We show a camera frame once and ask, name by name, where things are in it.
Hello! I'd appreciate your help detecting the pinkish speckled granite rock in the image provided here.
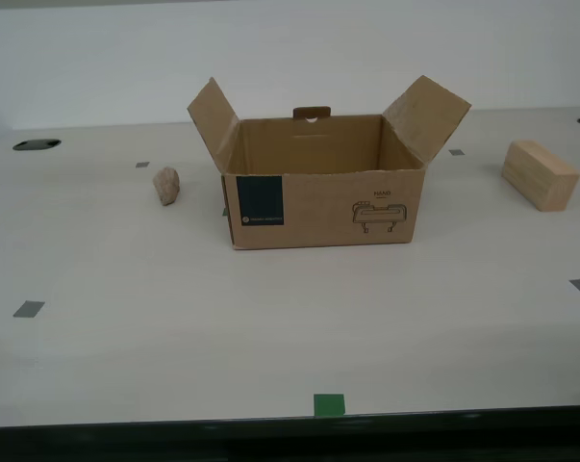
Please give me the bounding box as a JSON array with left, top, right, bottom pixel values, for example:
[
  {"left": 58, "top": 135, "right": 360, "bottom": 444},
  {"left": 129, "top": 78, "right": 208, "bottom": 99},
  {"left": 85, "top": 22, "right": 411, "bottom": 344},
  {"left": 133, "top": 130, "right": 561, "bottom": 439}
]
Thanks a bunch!
[{"left": 152, "top": 166, "right": 181, "bottom": 207}]

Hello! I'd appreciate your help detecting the light wooden block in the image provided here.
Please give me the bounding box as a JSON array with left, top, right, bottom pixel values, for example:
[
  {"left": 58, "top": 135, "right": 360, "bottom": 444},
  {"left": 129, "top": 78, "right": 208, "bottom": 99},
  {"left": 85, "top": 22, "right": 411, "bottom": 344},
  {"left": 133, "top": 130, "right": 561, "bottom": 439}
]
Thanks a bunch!
[{"left": 500, "top": 140, "right": 580, "bottom": 213}]

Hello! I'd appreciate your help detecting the open brown cardboard box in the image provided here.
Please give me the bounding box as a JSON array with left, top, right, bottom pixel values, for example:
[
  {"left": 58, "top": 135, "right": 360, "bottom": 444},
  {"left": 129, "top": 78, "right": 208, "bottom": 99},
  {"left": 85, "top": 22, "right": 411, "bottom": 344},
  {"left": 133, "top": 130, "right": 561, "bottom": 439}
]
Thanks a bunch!
[{"left": 187, "top": 75, "right": 472, "bottom": 251}]

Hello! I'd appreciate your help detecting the large green tape square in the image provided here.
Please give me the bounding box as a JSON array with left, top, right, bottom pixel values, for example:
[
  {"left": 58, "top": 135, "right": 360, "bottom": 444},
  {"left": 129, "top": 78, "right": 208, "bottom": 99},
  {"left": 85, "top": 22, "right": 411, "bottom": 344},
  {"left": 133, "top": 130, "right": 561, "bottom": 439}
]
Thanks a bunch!
[{"left": 313, "top": 393, "right": 346, "bottom": 418}]

